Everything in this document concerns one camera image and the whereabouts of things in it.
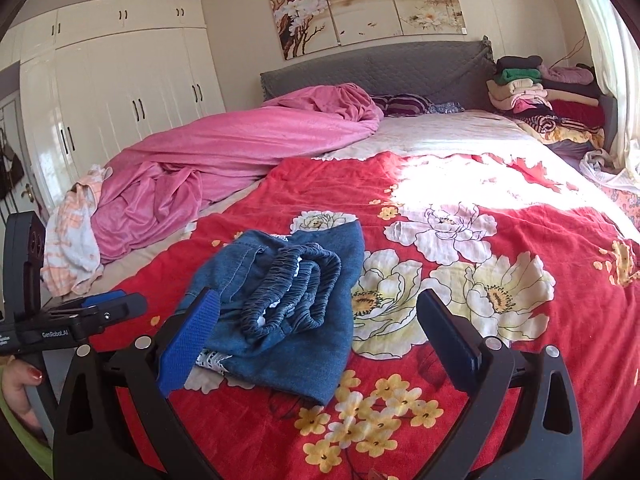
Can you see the floral wall painting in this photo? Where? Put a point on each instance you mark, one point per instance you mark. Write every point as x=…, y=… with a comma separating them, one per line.
x=360, y=5

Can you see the grey padded headboard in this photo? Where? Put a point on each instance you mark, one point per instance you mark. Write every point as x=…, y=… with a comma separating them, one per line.
x=400, y=70

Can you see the dark hanging clothes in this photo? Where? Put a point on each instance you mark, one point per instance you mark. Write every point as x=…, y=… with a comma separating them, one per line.
x=12, y=170

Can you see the cream wardrobe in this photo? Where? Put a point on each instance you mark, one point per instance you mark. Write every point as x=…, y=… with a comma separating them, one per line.
x=125, y=60

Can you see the blue denim pants lace trim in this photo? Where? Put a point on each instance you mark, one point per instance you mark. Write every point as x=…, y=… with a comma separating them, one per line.
x=310, y=350

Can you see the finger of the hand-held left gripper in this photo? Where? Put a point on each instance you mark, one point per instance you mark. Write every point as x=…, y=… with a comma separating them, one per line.
x=102, y=299
x=125, y=307

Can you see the purple striped pillow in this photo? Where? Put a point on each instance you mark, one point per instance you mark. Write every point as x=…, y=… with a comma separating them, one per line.
x=400, y=104

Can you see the person's left hand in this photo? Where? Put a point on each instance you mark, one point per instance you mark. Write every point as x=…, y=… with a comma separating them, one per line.
x=17, y=390

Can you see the pink blanket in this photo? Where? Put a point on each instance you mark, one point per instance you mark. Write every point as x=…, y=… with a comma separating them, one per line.
x=225, y=150

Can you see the stack of folded clothes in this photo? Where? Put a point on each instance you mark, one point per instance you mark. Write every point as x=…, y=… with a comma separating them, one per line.
x=525, y=90

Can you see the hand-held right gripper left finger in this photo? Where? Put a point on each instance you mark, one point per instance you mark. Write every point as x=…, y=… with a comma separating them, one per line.
x=187, y=345

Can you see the orange white plaid cloth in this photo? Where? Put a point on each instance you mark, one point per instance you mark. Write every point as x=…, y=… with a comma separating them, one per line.
x=70, y=240

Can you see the white crumpled cloth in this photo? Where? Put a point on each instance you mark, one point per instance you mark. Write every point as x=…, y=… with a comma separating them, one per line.
x=600, y=170

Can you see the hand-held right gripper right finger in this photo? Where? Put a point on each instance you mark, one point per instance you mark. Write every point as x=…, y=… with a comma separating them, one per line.
x=450, y=342

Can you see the blue floral cloth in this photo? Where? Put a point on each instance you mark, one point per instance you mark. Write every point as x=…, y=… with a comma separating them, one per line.
x=447, y=108

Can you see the white curtain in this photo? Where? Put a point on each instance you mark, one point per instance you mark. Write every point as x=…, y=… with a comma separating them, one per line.
x=610, y=60

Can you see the red floral blanket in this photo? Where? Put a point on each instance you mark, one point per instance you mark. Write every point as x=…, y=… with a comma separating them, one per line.
x=500, y=310

